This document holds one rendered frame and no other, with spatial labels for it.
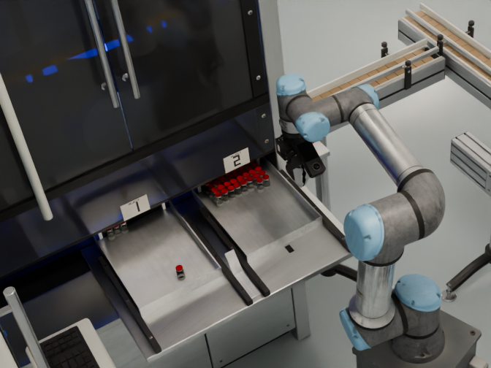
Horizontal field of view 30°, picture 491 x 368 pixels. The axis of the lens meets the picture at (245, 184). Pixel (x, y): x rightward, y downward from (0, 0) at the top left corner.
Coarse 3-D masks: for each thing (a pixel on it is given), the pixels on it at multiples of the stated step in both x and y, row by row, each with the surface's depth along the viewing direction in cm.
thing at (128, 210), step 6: (138, 198) 265; (144, 198) 266; (126, 204) 264; (132, 204) 265; (144, 204) 267; (126, 210) 265; (132, 210) 266; (144, 210) 269; (126, 216) 266; (132, 216) 268
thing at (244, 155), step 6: (240, 150) 275; (246, 150) 276; (228, 156) 273; (240, 156) 276; (246, 156) 277; (228, 162) 275; (240, 162) 277; (246, 162) 279; (228, 168) 276; (234, 168) 277
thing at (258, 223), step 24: (264, 168) 293; (192, 192) 285; (264, 192) 285; (288, 192) 284; (216, 216) 279; (240, 216) 278; (264, 216) 277; (288, 216) 276; (312, 216) 275; (240, 240) 271; (264, 240) 270; (288, 240) 268
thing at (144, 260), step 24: (168, 216) 282; (96, 240) 273; (120, 240) 277; (144, 240) 275; (168, 240) 274; (192, 240) 273; (120, 264) 270; (144, 264) 268; (168, 264) 267; (192, 264) 266; (216, 264) 262; (144, 288) 262; (168, 288) 261; (192, 288) 259; (144, 312) 254
